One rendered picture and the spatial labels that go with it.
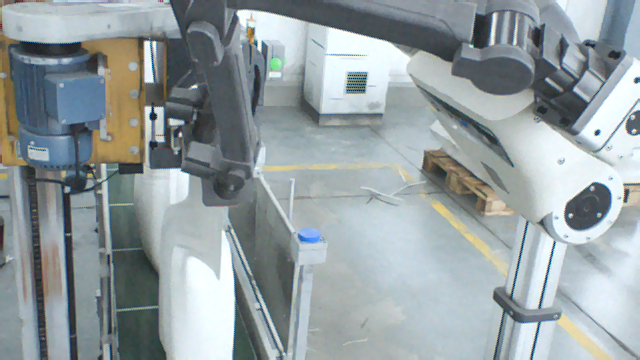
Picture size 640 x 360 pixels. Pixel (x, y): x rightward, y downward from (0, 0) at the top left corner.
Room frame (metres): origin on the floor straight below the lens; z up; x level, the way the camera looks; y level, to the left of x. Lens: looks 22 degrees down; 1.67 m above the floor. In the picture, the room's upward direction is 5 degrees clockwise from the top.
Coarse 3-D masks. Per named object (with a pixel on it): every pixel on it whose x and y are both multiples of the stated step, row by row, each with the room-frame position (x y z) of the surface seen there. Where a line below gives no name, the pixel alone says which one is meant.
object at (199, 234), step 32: (192, 192) 1.71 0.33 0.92; (192, 224) 1.64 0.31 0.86; (160, 256) 1.79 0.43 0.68; (192, 256) 1.54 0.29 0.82; (224, 256) 1.58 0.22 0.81; (160, 288) 1.76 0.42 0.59; (192, 288) 1.53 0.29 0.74; (224, 288) 1.56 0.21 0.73; (160, 320) 1.75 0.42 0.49; (192, 320) 1.53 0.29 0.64; (224, 320) 1.56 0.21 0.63; (192, 352) 1.53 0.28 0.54; (224, 352) 1.57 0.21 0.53
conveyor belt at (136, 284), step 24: (120, 192) 2.88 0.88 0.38; (120, 216) 2.64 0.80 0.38; (120, 240) 2.42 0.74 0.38; (120, 264) 2.24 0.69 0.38; (144, 264) 2.25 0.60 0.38; (120, 288) 2.08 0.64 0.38; (144, 288) 2.09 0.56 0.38; (120, 312) 1.93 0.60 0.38; (144, 312) 1.94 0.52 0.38; (120, 336) 1.80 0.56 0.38; (144, 336) 1.81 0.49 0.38; (240, 336) 1.86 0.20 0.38
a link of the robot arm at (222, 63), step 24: (192, 24) 0.91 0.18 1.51; (240, 24) 1.00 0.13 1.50; (192, 48) 0.92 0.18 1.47; (216, 48) 0.92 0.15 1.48; (240, 48) 1.00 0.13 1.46; (216, 72) 1.00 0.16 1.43; (240, 72) 1.02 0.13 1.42; (216, 96) 1.04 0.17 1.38; (240, 96) 1.04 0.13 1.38; (216, 120) 1.09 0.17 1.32; (240, 120) 1.07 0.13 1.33; (240, 144) 1.12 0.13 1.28; (240, 168) 1.15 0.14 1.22
